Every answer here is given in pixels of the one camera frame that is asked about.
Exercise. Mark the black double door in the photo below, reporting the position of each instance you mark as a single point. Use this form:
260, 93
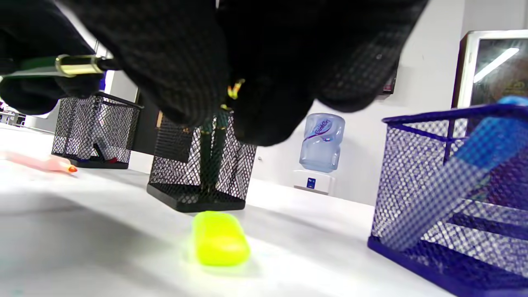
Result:
144, 132

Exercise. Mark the white water dispenser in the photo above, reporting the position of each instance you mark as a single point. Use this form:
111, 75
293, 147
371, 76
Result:
313, 181

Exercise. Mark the salmon pink highlighter pen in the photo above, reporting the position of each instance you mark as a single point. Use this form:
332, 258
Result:
45, 163

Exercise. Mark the grey marker black end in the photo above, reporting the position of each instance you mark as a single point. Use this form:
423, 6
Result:
100, 150

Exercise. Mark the glass-door fire cabinet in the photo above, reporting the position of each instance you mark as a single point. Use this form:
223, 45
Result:
495, 70

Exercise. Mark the dark wall-mounted box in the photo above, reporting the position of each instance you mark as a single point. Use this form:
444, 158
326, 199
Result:
390, 84

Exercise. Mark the blue mesh pen holder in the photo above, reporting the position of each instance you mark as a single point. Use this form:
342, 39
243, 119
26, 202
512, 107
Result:
412, 177

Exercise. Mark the yellow highlighter pen cap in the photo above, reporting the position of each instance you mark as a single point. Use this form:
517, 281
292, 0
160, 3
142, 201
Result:
220, 239

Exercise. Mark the person's right hand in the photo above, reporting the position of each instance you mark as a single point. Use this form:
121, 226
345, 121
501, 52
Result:
268, 53

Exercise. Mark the black mesh pen holder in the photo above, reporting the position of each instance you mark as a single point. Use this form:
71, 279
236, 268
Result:
74, 123
173, 189

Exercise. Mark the person's left hand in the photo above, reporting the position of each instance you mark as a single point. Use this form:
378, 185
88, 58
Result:
33, 29

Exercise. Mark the pale blue highlighter pen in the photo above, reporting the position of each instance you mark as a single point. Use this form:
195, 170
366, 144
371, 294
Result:
429, 206

